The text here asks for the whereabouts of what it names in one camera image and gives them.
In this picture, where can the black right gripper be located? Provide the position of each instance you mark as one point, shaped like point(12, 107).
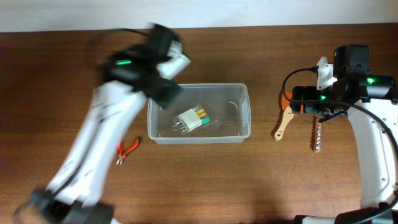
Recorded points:
point(308, 92)

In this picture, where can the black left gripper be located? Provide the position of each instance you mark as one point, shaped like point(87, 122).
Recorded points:
point(166, 96)

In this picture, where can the clear pack of coloured bits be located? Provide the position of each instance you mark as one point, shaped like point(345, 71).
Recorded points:
point(190, 120)

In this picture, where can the clear plastic storage box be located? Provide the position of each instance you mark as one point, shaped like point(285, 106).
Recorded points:
point(227, 104)

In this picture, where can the red handled pliers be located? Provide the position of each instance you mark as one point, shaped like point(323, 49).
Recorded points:
point(123, 153)

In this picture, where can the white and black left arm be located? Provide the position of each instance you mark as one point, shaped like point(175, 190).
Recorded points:
point(129, 77)

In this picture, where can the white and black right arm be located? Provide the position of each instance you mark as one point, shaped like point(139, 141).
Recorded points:
point(348, 88)

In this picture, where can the orange socket rail with sockets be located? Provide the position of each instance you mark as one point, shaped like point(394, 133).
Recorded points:
point(317, 136)

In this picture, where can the orange scraper with wooden handle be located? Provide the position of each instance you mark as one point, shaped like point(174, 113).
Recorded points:
point(286, 115)

